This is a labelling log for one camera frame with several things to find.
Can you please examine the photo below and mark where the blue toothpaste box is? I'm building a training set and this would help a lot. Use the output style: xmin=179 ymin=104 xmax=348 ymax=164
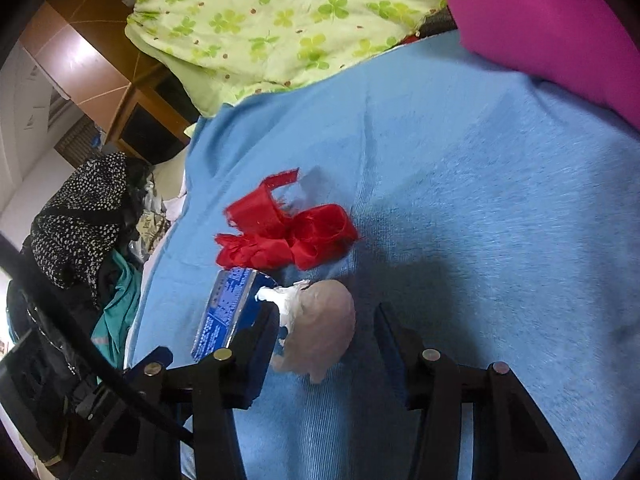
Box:
xmin=191 ymin=267 xmax=281 ymax=361

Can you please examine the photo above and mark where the pile of dark clothes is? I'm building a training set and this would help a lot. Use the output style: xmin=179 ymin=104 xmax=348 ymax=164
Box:
xmin=0 ymin=232 xmax=193 ymax=446

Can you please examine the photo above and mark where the pink pillow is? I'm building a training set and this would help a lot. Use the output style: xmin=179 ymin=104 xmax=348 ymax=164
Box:
xmin=430 ymin=0 xmax=640 ymax=133

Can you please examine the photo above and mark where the small floral cloth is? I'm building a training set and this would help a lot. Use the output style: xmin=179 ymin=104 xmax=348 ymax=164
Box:
xmin=135 ymin=210 xmax=171 ymax=251

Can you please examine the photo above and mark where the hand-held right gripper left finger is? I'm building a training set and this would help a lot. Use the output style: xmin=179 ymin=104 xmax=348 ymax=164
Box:
xmin=67 ymin=302 xmax=282 ymax=480

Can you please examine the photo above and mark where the low wooden cabinet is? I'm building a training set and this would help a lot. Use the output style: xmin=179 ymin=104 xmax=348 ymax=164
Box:
xmin=107 ymin=65 xmax=196 ymax=166

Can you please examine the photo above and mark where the black white dotted garment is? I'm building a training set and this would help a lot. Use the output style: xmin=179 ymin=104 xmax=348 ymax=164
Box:
xmin=30 ymin=152 xmax=151 ymax=291

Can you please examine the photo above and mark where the blue blanket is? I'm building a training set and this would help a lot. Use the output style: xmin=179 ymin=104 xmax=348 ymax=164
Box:
xmin=122 ymin=30 xmax=640 ymax=480

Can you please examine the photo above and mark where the green clover print quilt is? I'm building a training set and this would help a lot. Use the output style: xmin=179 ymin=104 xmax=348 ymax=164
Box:
xmin=124 ymin=0 xmax=448 ymax=116

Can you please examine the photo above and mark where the white tissue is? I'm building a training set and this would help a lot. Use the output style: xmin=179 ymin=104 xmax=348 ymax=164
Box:
xmin=255 ymin=280 xmax=357 ymax=386

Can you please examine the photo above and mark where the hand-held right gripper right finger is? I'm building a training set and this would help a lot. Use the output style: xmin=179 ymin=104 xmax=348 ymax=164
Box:
xmin=374 ymin=301 xmax=583 ymax=480

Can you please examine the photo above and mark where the teal garment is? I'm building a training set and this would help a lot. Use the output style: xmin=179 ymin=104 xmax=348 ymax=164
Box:
xmin=90 ymin=250 xmax=143 ymax=371

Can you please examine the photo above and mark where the torn red ribbon bag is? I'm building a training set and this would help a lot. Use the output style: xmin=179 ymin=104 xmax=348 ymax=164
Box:
xmin=215 ymin=170 xmax=362 ymax=271

